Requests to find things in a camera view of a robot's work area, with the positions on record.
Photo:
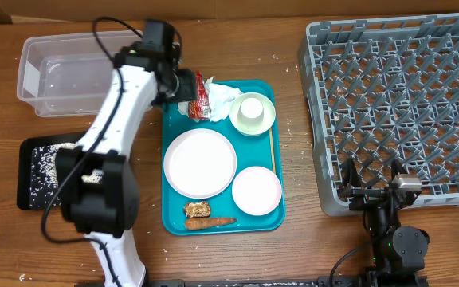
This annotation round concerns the clear plastic bin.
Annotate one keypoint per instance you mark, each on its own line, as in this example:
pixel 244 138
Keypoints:
pixel 63 75

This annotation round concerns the wooden chopstick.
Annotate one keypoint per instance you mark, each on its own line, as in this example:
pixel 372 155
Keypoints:
pixel 272 150

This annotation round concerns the black rectangular tray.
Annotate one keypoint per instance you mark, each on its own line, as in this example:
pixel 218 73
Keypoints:
pixel 25 155

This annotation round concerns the grey dishwasher rack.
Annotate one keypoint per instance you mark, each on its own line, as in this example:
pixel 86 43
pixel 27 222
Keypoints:
pixel 379 90

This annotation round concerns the brown food chunk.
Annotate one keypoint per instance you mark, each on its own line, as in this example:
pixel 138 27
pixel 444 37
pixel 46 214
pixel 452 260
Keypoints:
pixel 197 209

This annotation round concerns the white napkin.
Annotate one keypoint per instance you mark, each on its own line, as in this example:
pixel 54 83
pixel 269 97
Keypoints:
pixel 219 101

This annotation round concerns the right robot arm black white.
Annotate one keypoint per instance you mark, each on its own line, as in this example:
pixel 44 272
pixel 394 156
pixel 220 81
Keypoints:
pixel 398 251

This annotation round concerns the white cup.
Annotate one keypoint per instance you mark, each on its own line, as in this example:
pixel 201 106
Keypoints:
pixel 251 109

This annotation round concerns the carrot piece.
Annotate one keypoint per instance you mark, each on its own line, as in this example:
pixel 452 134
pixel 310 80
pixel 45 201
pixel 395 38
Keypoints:
pixel 205 223

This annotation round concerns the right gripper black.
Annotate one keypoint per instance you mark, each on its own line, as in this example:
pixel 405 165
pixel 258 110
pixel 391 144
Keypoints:
pixel 365 196

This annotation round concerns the light green bowl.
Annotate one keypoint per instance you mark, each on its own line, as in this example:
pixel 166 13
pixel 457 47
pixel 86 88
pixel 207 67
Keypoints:
pixel 249 127

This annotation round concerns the rice pile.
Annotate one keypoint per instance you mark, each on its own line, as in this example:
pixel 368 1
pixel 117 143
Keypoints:
pixel 43 176

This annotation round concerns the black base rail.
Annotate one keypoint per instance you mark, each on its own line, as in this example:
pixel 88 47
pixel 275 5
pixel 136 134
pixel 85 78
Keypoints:
pixel 253 283

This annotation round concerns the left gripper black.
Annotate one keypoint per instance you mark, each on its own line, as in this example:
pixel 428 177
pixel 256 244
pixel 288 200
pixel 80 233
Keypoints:
pixel 188 92

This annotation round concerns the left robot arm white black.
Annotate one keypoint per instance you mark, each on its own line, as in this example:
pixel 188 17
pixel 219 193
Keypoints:
pixel 97 189

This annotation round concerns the large white plate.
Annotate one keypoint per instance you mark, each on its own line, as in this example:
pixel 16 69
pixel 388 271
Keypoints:
pixel 200 163

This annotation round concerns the red snack wrapper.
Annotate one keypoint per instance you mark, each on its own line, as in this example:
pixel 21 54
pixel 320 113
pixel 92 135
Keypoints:
pixel 199 109

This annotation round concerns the small pink-rimmed white plate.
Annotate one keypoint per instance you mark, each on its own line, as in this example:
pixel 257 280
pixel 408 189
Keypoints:
pixel 257 191

